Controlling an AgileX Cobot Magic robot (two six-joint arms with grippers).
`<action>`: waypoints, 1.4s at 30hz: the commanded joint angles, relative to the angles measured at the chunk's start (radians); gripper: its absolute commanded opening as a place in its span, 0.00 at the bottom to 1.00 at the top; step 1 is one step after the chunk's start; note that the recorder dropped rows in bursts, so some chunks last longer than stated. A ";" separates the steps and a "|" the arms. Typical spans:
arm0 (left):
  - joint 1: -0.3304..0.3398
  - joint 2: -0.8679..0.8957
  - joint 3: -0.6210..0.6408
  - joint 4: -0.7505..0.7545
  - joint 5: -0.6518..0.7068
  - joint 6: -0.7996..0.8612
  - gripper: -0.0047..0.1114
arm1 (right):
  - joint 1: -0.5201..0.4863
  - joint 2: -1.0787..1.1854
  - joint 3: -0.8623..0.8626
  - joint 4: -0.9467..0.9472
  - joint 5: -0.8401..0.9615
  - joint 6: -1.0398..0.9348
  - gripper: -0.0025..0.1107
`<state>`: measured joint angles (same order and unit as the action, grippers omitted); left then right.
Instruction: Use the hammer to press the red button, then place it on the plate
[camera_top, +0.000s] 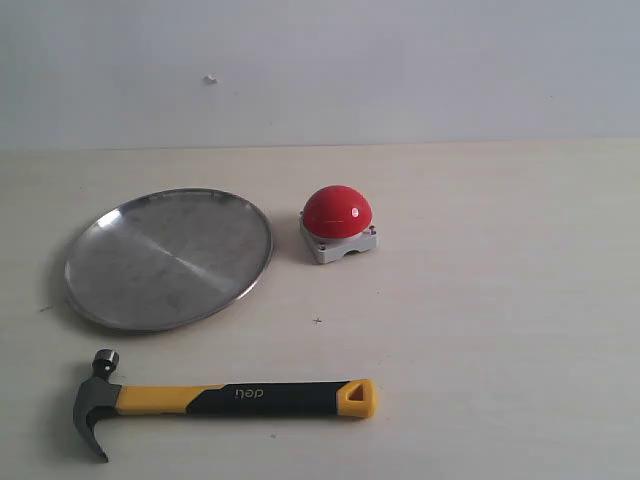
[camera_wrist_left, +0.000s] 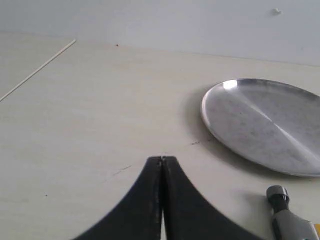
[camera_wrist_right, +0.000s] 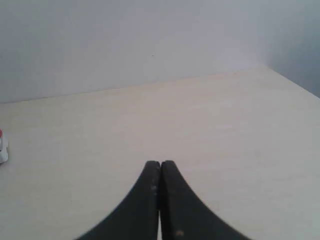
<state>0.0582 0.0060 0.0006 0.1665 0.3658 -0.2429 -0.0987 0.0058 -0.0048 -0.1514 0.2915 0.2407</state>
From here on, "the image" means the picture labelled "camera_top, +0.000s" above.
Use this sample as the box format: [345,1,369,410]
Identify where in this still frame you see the red dome push button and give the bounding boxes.
[299,185,378,265]

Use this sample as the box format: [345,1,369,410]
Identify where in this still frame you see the yellow black claw hammer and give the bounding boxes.
[72,349,378,462]

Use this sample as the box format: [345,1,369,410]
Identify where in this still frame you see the round stainless steel plate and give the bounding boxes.
[64,188,274,332]

